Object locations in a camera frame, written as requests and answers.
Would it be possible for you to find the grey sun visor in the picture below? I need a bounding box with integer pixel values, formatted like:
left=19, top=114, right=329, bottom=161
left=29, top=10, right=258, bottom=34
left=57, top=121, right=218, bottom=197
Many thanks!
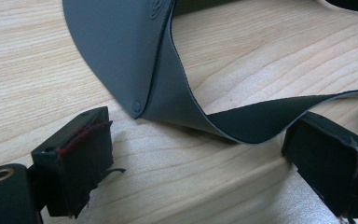
left=62, top=0, right=358, bottom=145

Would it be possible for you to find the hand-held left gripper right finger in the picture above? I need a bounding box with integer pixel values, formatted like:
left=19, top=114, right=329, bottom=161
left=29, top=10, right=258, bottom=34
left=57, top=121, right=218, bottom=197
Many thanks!
left=281, top=111, right=358, bottom=219

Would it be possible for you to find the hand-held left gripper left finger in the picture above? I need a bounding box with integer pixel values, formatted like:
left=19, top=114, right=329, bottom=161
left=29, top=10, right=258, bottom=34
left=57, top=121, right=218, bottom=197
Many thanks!
left=30, top=105, right=127, bottom=219

